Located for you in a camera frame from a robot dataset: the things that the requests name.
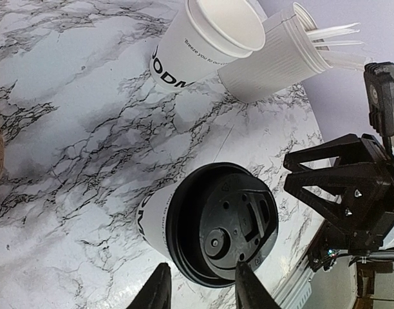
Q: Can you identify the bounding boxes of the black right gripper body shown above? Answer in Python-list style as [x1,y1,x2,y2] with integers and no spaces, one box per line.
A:
[332,134,394,254]

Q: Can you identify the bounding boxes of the black plastic cup lid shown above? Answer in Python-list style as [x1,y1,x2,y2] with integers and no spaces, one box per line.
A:
[165,162,279,288]

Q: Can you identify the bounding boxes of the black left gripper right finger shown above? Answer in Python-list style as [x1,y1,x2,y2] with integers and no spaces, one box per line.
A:
[235,261,281,309]

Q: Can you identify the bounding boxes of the white paper coffee cup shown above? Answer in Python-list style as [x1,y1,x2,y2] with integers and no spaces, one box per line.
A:
[136,183,186,261]

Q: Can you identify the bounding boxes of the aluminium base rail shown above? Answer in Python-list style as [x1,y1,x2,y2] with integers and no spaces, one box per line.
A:
[275,222,394,308]

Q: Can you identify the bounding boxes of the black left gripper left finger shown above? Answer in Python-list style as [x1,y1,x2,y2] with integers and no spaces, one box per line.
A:
[127,263,172,309]

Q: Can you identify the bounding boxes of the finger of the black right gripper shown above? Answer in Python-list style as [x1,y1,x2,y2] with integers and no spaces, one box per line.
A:
[283,134,361,176]
[284,167,355,225]

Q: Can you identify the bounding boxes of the stacked white paper cups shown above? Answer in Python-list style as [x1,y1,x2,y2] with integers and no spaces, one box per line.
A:
[149,1,265,91]

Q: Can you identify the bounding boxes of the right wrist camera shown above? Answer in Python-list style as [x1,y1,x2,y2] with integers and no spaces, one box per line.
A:
[364,62,394,137]

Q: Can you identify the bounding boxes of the white ribbed cup holder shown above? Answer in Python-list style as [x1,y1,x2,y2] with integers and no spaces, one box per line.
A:
[218,3,332,103]

